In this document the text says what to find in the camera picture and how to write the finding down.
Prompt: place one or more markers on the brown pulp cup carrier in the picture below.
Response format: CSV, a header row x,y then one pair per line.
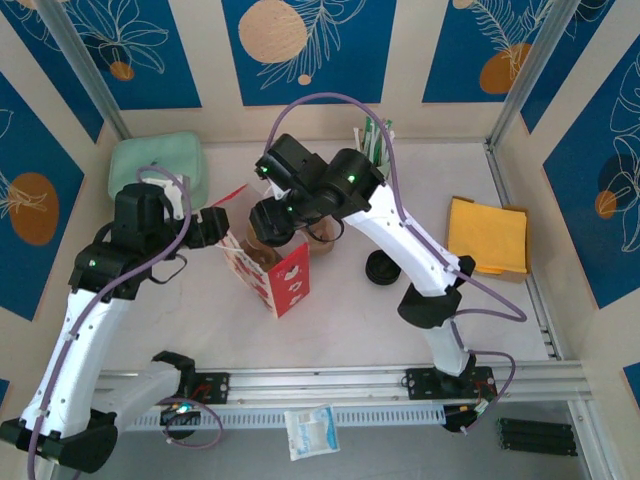
x,y
322,247
265,257

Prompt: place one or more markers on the red white paper gift bag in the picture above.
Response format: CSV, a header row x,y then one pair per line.
x,y
290,285

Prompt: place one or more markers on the yellow napkin stack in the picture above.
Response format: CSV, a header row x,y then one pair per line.
x,y
487,235

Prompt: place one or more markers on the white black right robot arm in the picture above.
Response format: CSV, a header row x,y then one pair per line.
x,y
400,235

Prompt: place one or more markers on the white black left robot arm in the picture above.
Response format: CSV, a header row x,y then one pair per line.
x,y
75,350

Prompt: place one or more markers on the green cylindrical holder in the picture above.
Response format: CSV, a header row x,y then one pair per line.
x,y
385,165

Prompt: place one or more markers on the black cup lid stack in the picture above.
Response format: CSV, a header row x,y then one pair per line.
x,y
380,272

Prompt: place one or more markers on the black base electronics module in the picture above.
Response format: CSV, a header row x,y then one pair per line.
x,y
180,409
455,420

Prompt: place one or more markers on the white blue sachet packet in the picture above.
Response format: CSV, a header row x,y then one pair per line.
x,y
312,432

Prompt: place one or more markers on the black bar bundle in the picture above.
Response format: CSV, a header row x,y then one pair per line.
x,y
537,437

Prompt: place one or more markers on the aluminium table edge rail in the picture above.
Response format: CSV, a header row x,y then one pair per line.
x,y
501,175

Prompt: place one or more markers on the aluminium frame post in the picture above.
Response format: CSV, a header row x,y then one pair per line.
x,y
531,70
89,70

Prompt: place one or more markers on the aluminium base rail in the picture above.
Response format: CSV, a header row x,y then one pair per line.
x,y
320,387

